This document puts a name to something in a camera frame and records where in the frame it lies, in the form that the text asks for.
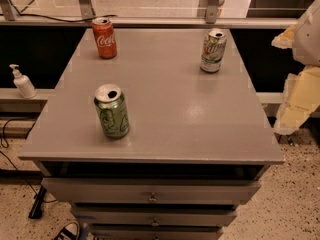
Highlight grey drawer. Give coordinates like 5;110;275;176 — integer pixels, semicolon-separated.
42;178;260;205
71;206;237;227
90;225;223;240

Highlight white green 7up can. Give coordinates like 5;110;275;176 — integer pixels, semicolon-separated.
200;28;227;73

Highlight black power plug block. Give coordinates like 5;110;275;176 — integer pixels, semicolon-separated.
28;186;47;219

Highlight black white sneaker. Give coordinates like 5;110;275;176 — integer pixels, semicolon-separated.
53;222;81;240

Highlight grey drawer cabinet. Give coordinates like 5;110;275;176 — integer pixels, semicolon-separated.
18;28;286;240

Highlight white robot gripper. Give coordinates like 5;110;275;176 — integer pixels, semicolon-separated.
271;0;320;135

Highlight green soda can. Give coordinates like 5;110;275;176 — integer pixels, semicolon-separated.
94;84;129;139

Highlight red coca-cola can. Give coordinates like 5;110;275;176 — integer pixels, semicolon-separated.
92;17;117;59

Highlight bottom grey drawer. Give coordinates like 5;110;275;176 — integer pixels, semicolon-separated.
90;225;223;240

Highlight white pump soap bottle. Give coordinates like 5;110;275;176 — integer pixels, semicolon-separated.
9;64;37;99

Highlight grey metal railing frame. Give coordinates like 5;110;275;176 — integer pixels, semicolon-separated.
1;0;314;28

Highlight black floor cable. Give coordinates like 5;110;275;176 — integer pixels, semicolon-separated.
0;117;58;204

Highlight black cable on ledge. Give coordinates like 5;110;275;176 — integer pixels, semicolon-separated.
0;0;118;23

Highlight middle grey drawer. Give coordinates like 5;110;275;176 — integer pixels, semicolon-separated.
71;206;237;227

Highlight top grey drawer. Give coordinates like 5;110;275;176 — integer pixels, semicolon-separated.
42;178;260;205

